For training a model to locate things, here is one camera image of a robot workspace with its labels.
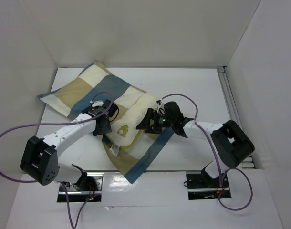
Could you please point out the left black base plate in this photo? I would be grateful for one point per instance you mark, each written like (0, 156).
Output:
(90, 182)

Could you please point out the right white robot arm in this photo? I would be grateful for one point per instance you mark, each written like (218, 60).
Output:
(231, 145)

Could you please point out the aluminium rail right side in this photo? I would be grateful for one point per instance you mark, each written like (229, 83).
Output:
(232, 110)

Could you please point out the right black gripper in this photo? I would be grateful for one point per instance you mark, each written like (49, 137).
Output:
(150, 121)

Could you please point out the blue beige patchwork pillowcase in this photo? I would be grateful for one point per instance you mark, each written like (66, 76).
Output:
(96, 82)

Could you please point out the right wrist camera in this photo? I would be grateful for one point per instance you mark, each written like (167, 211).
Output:
(174, 109)

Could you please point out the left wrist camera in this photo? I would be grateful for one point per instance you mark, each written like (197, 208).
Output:
(109, 109)

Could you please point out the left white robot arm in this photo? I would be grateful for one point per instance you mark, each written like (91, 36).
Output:
(40, 157)

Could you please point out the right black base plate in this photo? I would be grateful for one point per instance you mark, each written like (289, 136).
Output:
(200, 181)

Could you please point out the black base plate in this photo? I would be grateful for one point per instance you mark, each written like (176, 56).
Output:
(90, 182)
(200, 181)

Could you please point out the cream pillow with yellow edge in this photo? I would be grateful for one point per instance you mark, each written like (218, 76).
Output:
(133, 106)

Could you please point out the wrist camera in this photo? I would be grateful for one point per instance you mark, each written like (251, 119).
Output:
(109, 109)
(174, 109)

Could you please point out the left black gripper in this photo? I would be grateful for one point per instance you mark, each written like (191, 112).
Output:
(107, 129)

